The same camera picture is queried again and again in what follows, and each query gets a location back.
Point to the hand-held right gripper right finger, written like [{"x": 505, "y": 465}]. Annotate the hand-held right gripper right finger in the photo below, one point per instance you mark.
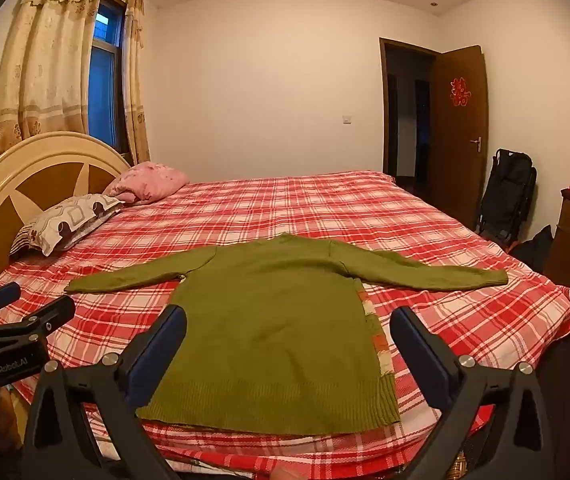
[{"x": 422, "y": 355}]

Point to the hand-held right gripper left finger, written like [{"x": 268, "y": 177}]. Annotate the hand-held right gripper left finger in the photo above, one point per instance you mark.
[{"x": 161, "y": 355}]

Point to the green knit sweater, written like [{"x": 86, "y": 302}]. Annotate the green knit sweater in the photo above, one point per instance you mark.
[{"x": 275, "y": 320}]

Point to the orange white patchwork cloth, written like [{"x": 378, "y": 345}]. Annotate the orange white patchwork cloth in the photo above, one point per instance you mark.
[{"x": 377, "y": 345}]

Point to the brown white patterned pillow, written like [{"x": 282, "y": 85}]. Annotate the brown white patterned pillow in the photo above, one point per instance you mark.
[{"x": 65, "y": 220}]

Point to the dark bag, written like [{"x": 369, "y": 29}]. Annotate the dark bag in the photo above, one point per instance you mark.
[{"x": 535, "y": 252}]

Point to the pink pillow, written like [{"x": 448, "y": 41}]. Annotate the pink pillow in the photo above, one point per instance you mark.
[{"x": 147, "y": 182}]

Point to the black bag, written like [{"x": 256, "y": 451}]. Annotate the black bag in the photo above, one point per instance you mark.
[{"x": 507, "y": 195}]

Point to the red plaid bedsheet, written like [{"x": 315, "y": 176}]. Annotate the red plaid bedsheet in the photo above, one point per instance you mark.
[{"x": 315, "y": 205}]

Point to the brown wooden door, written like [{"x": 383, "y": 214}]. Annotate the brown wooden door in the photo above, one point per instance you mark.
[{"x": 457, "y": 160}]

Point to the window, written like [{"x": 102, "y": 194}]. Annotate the window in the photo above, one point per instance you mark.
[{"x": 105, "y": 85}]

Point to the wide beige floral curtain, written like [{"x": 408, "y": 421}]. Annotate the wide beige floral curtain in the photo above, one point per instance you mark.
[{"x": 45, "y": 60}]

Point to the narrow beige floral curtain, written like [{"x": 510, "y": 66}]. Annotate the narrow beige floral curtain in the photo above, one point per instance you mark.
[{"x": 136, "y": 85}]

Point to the red paper door decoration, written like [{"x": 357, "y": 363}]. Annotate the red paper door decoration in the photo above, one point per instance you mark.
[{"x": 459, "y": 92}]

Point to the dark wooden door frame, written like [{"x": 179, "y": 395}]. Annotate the dark wooden door frame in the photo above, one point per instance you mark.
[{"x": 384, "y": 110}]

